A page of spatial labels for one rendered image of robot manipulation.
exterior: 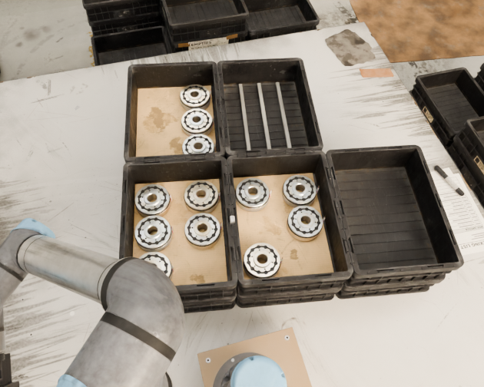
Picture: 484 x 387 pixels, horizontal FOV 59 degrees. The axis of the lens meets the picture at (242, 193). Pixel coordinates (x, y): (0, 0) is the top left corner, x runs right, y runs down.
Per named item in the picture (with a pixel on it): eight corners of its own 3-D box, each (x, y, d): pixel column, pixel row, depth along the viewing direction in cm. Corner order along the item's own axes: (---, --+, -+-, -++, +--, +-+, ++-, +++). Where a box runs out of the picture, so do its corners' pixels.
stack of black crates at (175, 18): (232, 45, 265) (233, -22, 226) (245, 80, 251) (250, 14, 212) (168, 56, 258) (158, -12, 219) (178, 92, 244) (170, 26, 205)
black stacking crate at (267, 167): (343, 289, 120) (353, 276, 110) (237, 299, 118) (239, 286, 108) (316, 171, 140) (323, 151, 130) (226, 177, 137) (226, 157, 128)
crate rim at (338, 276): (353, 279, 112) (355, 276, 110) (238, 289, 109) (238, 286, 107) (323, 154, 132) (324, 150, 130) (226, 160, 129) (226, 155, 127)
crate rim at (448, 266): (462, 269, 114) (466, 266, 112) (353, 279, 112) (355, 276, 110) (416, 148, 134) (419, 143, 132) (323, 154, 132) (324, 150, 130)
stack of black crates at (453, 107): (482, 150, 231) (507, 122, 211) (433, 161, 226) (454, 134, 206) (445, 96, 250) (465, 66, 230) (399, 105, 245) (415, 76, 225)
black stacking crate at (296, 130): (316, 170, 140) (323, 150, 130) (226, 176, 138) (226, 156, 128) (296, 82, 160) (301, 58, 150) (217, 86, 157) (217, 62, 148)
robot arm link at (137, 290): (190, 254, 58) (11, 206, 87) (146, 328, 53) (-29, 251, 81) (225, 295, 66) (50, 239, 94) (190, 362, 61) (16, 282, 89)
